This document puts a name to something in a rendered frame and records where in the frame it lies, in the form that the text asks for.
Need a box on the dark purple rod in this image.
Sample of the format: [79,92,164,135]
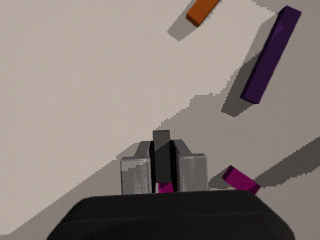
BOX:
[240,5,302,104]

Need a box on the orange rod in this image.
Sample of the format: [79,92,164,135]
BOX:
[186,0,220,28]

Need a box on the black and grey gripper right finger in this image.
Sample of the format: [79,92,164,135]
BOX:
[169,139,209,192]

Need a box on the dark magenta block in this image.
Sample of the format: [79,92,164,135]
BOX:
[222,165,261,195]
[158,182,174,193]

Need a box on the grey rectangular bar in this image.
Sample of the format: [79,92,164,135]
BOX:
[153,130,172,183]

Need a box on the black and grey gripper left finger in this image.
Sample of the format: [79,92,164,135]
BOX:
[120,141,156,195]

